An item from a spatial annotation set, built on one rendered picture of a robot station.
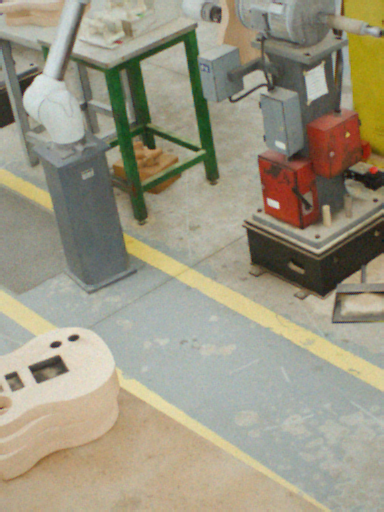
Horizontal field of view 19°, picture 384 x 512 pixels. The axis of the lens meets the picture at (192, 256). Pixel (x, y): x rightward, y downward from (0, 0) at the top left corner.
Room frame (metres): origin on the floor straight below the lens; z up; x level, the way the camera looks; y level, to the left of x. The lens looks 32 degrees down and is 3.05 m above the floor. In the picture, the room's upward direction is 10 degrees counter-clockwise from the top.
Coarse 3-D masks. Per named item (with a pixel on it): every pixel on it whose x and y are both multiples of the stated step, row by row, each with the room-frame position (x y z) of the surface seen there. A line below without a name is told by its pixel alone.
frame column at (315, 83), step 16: (288, 64) 4.54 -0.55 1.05; (304, 64) 4.50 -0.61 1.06; (320, 64) 4.56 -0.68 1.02; (272, 80) 4.64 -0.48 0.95; (288, 80) 4.56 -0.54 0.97; (304, 80) 4.50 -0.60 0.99; (320, 80) 4.55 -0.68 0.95; (304, 96) 4.50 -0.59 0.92; (320, 96) 4.55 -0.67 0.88; (304, 112) 4.50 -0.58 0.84; (320, 112) 4.54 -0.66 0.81; (304, 128) 4.50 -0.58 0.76; (304, 144) 4.51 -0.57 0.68; (320, 176) 4.52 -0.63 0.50; (336, 176) 4.57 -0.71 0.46; (320, 192) 4.51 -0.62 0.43; (336, 192) 4.56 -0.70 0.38; (320, 208) 4.49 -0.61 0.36; (336, 208) 4.53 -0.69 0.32
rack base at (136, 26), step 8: (120, 8) 5.68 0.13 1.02; (120, 16) 5.56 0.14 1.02; (136, 16) 5.52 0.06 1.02; (144, 16) 5.52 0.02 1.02; (152, 16) 5.55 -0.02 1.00; (112, 24) 5.58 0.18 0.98; (128, 24) 5.48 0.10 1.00; (136, 24) 5.48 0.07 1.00; (144, 24) 5.51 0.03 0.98; (152, 24) 5.54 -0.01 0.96; (128, 32) 5.49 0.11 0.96; (136, 32) 5.47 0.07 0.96; (144, 32) 5.50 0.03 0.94
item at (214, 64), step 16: (224, 48) 4.68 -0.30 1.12; (208, 64) 4.59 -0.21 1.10; (224, 64) 4.61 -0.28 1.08; (240, 64) 4.66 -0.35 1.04; (208, 80) 4.60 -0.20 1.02; (224, 80) 4.60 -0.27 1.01; (240, 80) 4.65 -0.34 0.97; (208, 96) 4.62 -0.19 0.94; (224, 96) 4.59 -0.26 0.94; (240, 96) 4.65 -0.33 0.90
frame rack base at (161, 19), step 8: (136, 0) 5.66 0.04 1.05; (144, 0) 5.61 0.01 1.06; (152, 0) 5.56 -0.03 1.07; (160, 0) 5.59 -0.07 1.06; (168, 0) 5.62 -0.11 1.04; (152, 8) 5.57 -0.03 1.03; (160, 8) 5.58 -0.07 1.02; (168, 8) 5.61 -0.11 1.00; (176, 8) 5.64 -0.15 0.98; (160, 16) 5.58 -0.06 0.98; (168, 16) 5.61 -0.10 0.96; (176, 16) 5.64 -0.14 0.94; (160, 24) 5.57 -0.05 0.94
